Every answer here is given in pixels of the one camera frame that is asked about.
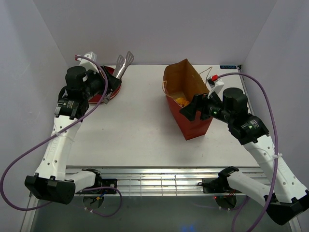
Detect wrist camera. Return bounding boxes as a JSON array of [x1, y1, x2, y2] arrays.
[[74, 50, 98, 71], [207, 75, 224, 99]]

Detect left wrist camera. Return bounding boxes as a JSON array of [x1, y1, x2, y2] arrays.
[[74, 50, 98, 71]]

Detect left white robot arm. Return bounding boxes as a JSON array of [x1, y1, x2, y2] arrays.
[[25, 66, 121, 204]]

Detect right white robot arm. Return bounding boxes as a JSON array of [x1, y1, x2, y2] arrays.
[[180, 87, 309, 225]]

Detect red and brown paper bag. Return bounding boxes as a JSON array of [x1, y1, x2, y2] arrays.
[[162, 59, 212, 140]]

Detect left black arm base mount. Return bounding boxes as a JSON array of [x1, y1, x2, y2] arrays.
[[78, 178, 118, 194]]

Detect red round plate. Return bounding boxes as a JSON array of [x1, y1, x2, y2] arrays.
[[88, 66, 121, 104]]

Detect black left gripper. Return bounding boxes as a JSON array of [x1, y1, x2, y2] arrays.
[[82, 65, 122, 100]]

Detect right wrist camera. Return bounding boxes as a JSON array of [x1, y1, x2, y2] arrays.
[[207, 75, 224, 99]]

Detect stainless steel tongs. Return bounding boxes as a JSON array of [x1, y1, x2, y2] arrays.
[[102, 51, 134, 104]]

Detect orange ring doughnut bread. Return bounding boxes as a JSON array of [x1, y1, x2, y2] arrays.
[[175, 97, 190, 108]]

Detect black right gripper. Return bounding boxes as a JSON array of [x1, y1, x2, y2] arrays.
[[179, 90, 233, 124]]

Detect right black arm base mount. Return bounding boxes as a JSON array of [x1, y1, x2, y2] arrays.
[[197, 178, 240, 194]]

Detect blue label sticker right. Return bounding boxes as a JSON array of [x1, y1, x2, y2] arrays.
[[220, 65, 237, 70]]

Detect aluminium rail frame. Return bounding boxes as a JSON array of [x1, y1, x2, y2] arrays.
[[30, 64, 302, 232]]

